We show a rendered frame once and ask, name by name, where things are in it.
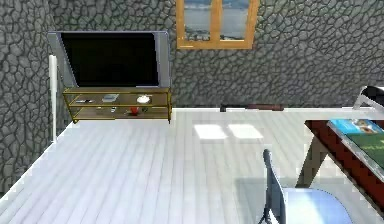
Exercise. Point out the white bowl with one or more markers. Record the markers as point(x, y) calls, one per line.
point(143, 99)

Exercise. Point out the red cup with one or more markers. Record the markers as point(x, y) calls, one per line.
point(134, 110)

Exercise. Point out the yellow wooden shelf stand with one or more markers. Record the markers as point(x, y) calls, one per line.
point(120, 113)

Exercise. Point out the small grey box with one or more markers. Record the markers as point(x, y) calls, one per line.
point(113, 109)

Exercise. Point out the grey laptop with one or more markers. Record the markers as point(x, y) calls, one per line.
point(110, 97)

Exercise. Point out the orange framed window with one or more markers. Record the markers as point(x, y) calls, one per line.
point(216, 25)

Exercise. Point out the black television set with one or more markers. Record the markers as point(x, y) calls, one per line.
point(110, 60)

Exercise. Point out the pale blue chair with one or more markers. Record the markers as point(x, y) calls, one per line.
point(296, 203)

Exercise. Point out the white floor lamp pole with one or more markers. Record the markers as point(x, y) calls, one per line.
point(52, 100)

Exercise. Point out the red brown table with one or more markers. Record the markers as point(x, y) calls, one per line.
point(346, 160)

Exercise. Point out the green book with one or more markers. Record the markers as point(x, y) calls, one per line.
point(370, 148)

